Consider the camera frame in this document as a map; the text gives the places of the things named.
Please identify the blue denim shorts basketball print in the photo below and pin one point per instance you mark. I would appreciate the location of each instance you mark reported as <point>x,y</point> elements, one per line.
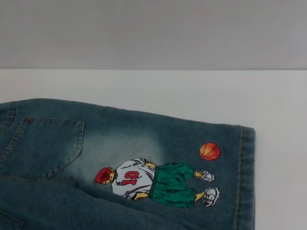
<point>72,196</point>

